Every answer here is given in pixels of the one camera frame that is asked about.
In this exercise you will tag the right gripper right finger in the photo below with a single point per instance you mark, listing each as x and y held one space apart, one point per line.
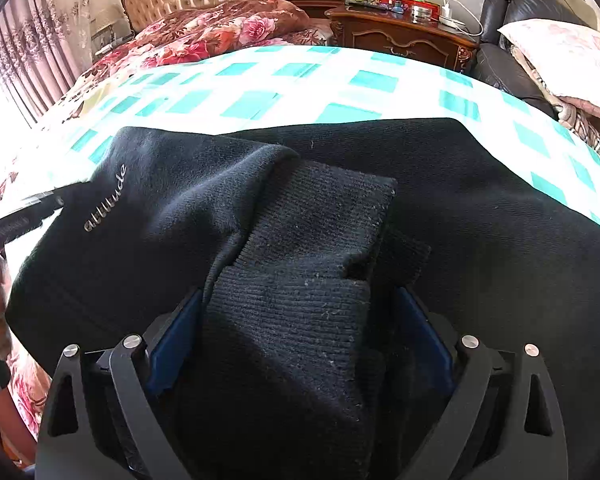
477 412

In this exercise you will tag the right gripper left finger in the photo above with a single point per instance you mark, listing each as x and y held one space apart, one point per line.
101 418

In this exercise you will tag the black pants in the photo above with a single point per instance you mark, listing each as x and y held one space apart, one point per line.
297 369

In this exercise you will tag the pink striped curtain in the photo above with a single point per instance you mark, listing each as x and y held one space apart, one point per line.
44 48

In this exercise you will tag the teal checkered tablecloth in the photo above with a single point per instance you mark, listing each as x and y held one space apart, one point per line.
288 85

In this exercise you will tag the red floral blanket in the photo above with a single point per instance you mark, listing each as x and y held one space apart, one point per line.
94 282

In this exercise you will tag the large pink pillow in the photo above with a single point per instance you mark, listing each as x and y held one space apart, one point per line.
566 55

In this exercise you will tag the dark wooden nightstand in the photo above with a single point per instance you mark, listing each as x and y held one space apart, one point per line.
388 33

